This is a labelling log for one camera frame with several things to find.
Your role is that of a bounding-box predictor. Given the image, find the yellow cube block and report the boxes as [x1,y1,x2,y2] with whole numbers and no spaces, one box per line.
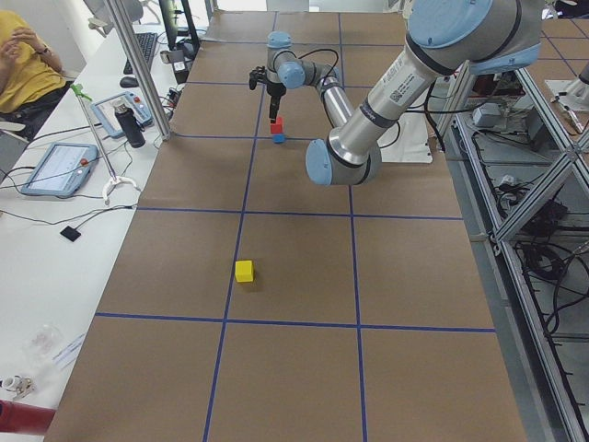
[235,260,255,283]

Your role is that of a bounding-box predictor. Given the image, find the small black square pad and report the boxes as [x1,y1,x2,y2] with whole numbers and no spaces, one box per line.
[60,226,81,242]

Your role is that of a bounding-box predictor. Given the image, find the person in yellow shirt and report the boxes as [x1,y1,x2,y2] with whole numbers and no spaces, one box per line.
[1,10,70,140]

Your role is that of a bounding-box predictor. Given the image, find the teach pendant tablet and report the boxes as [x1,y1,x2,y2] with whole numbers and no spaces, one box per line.
[90,91,153,138]
[20,143,98,197]

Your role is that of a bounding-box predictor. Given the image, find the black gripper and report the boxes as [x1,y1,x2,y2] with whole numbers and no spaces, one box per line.
[267,82,284,121]

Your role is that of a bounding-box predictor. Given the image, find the small white metal fitting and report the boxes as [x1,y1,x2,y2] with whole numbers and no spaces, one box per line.
[1,375,35,401]

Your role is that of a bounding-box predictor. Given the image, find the black cylinder device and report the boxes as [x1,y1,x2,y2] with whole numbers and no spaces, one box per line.
[113,99,145,148]

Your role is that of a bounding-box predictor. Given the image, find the far teach pendant tablet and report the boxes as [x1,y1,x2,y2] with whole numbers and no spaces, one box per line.
[90,91,153,138]

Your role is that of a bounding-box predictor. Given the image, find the near teach pendant tablet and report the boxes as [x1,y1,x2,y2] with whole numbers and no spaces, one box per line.
[20,143,98,197]

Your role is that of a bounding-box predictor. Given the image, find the aluminium frame post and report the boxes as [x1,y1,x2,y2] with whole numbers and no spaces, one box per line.
[104,0,171,141]

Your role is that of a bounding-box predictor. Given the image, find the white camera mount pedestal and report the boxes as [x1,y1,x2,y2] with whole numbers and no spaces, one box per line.
[377,113,433,164]

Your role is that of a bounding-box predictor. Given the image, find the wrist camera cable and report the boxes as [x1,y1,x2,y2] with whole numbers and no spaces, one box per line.
[294,48,341,79]

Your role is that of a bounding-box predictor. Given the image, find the red cube block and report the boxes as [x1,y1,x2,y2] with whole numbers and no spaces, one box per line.
[270,115,283,135]

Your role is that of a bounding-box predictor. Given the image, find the black computer mouse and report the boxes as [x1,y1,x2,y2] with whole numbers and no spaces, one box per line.
[119,76,139,88]

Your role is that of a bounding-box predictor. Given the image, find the black keyboard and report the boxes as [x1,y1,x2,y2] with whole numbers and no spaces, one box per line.
[135,32,157,71]

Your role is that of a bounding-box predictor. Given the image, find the red cylinder object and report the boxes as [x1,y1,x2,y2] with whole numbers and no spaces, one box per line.
[0,401,56,436]

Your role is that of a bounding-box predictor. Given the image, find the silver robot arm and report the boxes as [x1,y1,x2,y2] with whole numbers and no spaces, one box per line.
[249,0,544,185]

